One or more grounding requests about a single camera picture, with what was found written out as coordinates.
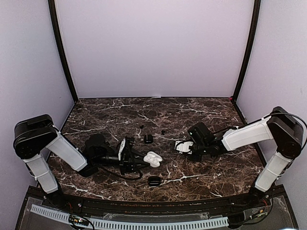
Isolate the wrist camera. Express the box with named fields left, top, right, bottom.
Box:
left=174, top=141, right=194, bottom=153
left=118, top=138, right=126, bottom=161

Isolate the right black frame post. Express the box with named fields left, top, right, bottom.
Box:
left=232, top=0, right=261, bottom=104

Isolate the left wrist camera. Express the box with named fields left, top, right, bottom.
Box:
left=118, top=138, right=126, bottom=161

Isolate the black closed charging case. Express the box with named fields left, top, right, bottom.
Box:
left=147, top=176, right=162, bottom=187

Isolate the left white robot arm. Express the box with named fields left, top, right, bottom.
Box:
left=13, top=115, right=149, bottom=209

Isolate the white earbud charging case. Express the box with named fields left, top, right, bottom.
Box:
left=143, top=151, right=163, bottom=168

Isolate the white slotted cable duct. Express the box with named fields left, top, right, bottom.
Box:
left=30, top=204, right=229, bottom=230

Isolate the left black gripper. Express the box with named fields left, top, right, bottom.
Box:
left=94, top=148, right=151, bottom=175

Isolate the black frame post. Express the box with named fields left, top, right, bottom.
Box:
left=232, top=0, right=261, bottom=104
left=48, top=0, right=79, bottom=103

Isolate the black front frame rail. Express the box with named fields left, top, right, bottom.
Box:
left=16, top=185, right=298, bottom=230

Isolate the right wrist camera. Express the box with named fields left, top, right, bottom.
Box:
left=174, top=141, right=194, bottom=153

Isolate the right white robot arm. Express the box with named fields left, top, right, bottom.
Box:
left=172, top=106, right=307, bottom=208

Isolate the black open charging case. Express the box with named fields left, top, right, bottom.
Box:
left=143, top=134, right=154, bottom=144

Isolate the left black frame post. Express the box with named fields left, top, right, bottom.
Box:
left=48, top=0, right=79, bottom=103

